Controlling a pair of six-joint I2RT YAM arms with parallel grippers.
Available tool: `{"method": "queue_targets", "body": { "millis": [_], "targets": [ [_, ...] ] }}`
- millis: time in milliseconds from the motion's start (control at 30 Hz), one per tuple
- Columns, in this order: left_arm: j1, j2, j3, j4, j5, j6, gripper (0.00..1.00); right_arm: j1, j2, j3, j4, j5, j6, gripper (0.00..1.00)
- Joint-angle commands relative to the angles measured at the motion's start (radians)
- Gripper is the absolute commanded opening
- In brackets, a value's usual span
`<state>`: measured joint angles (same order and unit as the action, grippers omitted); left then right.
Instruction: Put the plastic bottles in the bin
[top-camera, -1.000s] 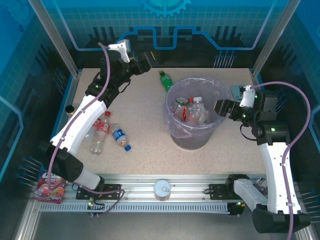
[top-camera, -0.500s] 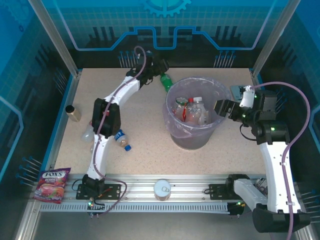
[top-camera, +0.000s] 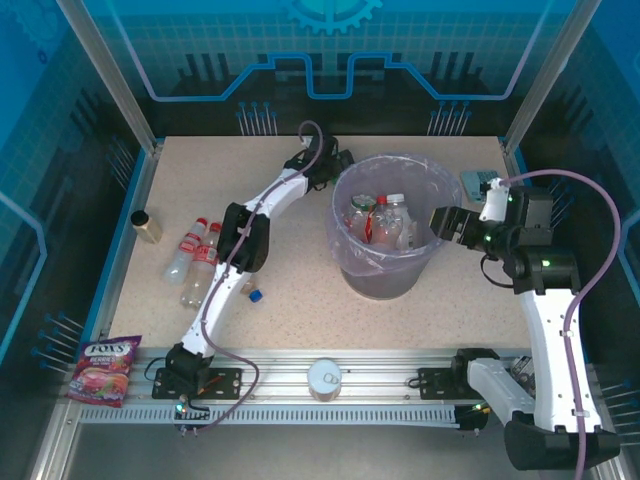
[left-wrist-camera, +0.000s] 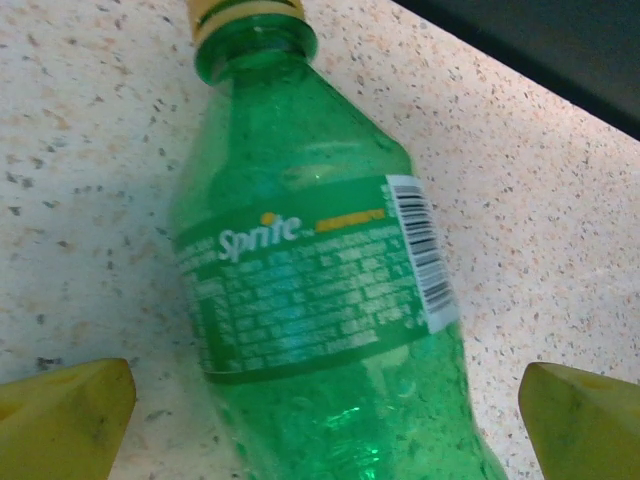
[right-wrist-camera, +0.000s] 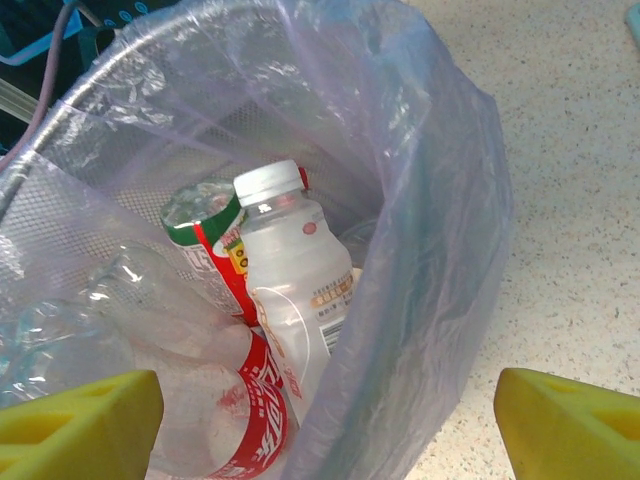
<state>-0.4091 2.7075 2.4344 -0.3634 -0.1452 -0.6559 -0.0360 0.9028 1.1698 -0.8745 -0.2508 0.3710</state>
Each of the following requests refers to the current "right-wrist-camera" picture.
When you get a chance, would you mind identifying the grey mesh waste bin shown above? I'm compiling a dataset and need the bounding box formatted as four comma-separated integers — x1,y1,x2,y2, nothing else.
0,4,401,321

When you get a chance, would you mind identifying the bottle with green red label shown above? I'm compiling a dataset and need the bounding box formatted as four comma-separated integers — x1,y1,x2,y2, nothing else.
160,180,261,329

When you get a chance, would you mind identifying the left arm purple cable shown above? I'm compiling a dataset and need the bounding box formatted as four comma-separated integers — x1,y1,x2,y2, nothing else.
9,0,84,156

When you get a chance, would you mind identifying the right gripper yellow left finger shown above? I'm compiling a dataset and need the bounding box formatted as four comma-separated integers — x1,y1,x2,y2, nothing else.
0,368,165,480

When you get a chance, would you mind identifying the clear unlabelled plastic bottle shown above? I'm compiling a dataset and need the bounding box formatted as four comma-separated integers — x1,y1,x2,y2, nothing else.
84,239,256,371

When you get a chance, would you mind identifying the bin with clear plastic bag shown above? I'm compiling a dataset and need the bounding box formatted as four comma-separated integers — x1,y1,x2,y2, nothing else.
0,0,516,480

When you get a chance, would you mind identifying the white bottle with white cap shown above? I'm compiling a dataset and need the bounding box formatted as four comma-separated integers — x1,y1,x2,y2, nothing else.
232,159,357,401

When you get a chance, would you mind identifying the clear Coca-Cola bottle red label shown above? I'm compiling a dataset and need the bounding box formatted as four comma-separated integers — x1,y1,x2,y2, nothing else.
124,332,306,480

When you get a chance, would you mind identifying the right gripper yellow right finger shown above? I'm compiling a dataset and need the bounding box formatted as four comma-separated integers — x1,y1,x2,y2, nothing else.
493,367,640,480

